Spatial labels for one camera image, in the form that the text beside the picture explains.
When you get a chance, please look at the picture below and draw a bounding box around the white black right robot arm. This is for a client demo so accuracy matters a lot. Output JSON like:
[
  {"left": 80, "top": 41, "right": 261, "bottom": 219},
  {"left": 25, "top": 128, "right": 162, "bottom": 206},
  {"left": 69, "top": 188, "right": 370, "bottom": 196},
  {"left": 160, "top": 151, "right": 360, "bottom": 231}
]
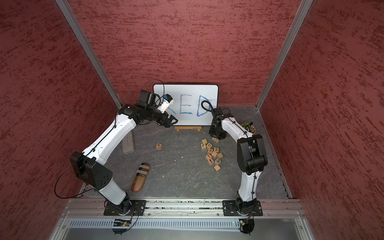
[{"left": 209, "top": 108, "right": 268, "bottom": 217}]

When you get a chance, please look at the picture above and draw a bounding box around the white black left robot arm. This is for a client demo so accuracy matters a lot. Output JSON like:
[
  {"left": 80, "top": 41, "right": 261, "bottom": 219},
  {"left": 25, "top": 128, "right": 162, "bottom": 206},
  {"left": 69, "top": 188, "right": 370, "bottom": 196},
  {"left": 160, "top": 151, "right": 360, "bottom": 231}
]
[{"left": 70, "top": 100, "right": 178, "bottom": 216}]

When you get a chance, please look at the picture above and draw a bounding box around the white dry-erase board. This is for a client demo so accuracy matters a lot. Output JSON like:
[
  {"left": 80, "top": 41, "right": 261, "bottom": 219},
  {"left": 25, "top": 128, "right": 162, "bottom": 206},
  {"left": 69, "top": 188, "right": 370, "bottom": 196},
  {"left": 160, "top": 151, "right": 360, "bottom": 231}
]
[{"left": 153, "top": 84, "right": 219, "bottom": 126}]

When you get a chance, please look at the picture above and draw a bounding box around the yellow pen cup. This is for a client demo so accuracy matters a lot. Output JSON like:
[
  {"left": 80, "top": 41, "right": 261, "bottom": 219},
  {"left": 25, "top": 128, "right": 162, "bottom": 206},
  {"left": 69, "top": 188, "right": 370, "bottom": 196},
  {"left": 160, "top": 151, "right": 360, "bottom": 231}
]
[{"left": 242, "top": 122, "right": 256, "bottom": 134}]

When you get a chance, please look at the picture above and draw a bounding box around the beige whiteboard eraser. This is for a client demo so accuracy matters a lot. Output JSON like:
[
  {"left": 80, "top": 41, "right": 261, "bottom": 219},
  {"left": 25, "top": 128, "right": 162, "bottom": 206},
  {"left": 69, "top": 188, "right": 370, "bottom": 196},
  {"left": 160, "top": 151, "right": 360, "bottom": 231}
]
[{"left": 122, "top": 132, "right": 135, "bottom": 154}]

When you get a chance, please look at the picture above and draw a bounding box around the striped brown pencil case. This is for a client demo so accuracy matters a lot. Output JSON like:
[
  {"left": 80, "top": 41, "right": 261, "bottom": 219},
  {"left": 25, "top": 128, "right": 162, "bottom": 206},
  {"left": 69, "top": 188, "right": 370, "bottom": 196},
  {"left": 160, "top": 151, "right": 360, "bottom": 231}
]
[{"left": 131, "top": 163, "right": 151, "bottom": 193}]

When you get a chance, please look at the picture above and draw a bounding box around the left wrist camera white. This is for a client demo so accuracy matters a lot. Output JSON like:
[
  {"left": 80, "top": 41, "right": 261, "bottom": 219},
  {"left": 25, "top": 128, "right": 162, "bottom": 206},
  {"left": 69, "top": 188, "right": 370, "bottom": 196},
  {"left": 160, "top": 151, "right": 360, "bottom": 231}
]
[{"left": 158, "top": 94, "right": 175, "bottom": 114}]

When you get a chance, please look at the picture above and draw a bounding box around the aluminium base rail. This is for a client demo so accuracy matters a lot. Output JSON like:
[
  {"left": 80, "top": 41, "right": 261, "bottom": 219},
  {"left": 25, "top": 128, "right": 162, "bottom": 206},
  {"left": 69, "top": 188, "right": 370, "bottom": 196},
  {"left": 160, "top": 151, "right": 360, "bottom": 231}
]
[{"left": 50, "top": 198, "right": 314, "bottom": 240}]

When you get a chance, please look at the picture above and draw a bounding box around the aluminium corner frame post left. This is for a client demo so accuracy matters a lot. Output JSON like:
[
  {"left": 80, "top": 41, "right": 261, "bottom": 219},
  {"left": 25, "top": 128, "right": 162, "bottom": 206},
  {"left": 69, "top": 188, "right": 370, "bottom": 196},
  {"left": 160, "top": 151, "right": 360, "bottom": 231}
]
[{"left": 56, "top": 0, "right": 123, "bottom": 108}]

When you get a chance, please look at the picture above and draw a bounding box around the aluminium corner frame post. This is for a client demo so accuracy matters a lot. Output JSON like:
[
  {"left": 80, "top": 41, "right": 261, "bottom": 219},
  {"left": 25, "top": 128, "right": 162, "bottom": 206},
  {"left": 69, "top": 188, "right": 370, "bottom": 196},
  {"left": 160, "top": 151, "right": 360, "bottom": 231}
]
[
  {"left": 256, "top": 0, "right": 313, "bottom": 111},
  {"left": 56, "top": 0, "right": 123, "bottom": 108}
]

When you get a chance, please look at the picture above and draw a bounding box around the aluminium corner frame post right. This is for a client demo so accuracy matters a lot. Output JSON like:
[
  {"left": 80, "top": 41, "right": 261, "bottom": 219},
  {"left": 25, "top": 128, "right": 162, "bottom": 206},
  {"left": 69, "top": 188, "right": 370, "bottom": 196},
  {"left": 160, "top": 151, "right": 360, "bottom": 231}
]
[{"left": 256, "top": 0, "right": 313, "bottom": 111}]

